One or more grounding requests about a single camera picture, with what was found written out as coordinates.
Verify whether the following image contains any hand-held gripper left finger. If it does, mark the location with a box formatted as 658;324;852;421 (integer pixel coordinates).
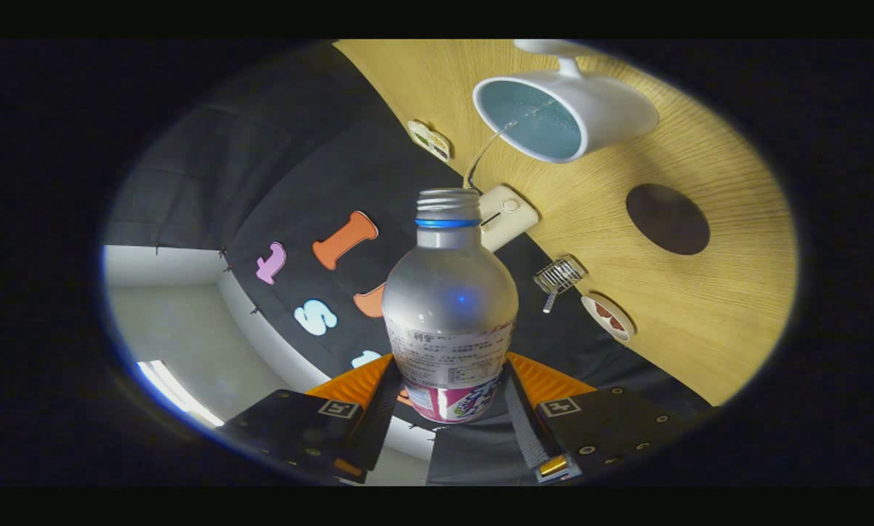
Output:
221;354;403;484

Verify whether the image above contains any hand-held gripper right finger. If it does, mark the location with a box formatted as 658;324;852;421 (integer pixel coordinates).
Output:
503;352;719;484

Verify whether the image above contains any silver juice bottle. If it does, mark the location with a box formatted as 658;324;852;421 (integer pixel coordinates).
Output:
382;188;519;424

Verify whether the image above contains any dark round coaster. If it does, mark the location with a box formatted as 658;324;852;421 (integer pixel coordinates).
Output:
626;183;711;256

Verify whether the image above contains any clear juice stream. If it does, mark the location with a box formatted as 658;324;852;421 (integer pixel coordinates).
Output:
463;121;518;189

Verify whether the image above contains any white cup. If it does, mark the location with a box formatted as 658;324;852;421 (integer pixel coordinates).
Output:
472;40;659;164

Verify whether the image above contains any white round plate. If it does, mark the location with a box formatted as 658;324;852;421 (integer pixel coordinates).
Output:
580;293;637;343

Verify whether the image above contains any wooden table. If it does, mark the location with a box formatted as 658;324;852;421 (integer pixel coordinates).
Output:
332;40;799;407

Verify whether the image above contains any ceiling light panel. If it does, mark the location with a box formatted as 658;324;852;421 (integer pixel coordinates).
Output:
136;360;224;428

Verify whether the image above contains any white toaster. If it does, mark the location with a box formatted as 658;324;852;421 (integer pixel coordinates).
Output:
477;184;539;253

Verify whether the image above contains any black backdrop cloth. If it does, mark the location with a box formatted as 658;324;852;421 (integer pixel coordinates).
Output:
104;44;715;487

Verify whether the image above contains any white divided tray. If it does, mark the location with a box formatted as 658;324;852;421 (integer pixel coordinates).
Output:
406;120;452;163

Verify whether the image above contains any wire utensil holder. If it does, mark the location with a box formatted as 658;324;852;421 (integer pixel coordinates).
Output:
533;254;588;297

